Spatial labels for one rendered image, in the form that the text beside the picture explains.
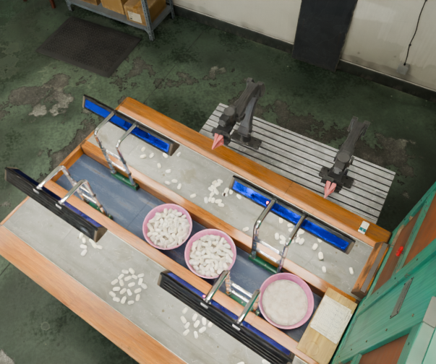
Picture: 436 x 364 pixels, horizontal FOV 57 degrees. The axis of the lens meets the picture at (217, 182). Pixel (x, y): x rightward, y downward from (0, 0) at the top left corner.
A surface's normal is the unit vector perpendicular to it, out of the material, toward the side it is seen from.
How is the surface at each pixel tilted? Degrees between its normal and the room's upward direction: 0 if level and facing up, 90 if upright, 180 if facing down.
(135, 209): 0
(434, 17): 90
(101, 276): 0
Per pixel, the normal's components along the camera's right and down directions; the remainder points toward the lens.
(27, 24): -0.04, -0.51
